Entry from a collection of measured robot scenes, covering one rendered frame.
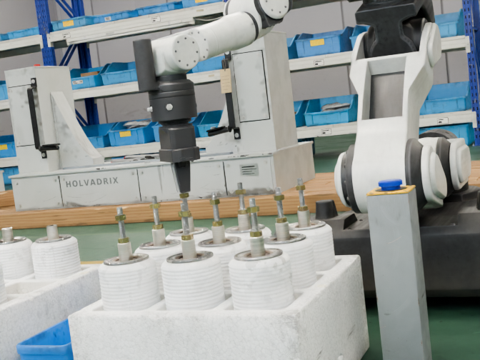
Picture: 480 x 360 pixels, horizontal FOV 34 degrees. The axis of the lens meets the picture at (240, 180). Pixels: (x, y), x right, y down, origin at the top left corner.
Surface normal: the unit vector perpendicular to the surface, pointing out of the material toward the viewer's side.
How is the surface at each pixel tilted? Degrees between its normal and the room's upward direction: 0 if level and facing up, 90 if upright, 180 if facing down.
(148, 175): 90
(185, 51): 90
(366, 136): 46
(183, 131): 90
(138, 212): 90
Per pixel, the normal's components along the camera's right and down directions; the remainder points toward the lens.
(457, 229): -0.36, -0.59
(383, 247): -0.38, 0.13
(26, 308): 0.91, -0.07
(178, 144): 0.36, 0.04
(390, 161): -0.40, -0.41
